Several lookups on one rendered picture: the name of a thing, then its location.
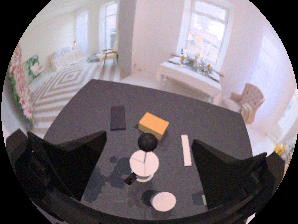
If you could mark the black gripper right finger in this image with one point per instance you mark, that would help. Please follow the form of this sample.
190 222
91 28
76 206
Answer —
220 173

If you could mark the orange block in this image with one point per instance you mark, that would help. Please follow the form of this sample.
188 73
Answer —
155 125

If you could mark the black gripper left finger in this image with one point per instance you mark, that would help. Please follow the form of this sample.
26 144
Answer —
73 162

